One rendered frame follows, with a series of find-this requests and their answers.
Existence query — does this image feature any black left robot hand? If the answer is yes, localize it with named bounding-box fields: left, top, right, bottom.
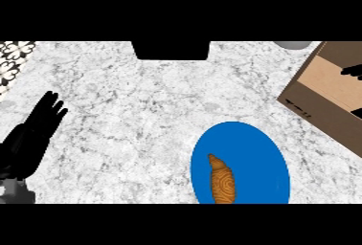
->
left=0, top=90, right=71, bottom=180

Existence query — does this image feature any black rectangular appliance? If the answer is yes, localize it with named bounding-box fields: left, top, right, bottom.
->
left=131, top=40, right=213, bottom=61

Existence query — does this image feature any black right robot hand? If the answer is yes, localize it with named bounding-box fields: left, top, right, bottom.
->
left=340, top=63, right=362, bottom=120

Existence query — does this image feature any blue oval plate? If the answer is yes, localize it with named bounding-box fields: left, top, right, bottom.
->
left=190, top=121, right=292, bottom=205

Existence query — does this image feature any orange-brown ridged food item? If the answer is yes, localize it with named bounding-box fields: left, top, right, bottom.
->
left=207, top=153, right=238, bottom=205

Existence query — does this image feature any grey round object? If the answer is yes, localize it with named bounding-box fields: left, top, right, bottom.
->
left=272, top=40, right=314, bottom=51

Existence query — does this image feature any brown cardboard box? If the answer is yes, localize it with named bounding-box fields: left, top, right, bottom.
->
left=277, top=40, right=362, bottom=159

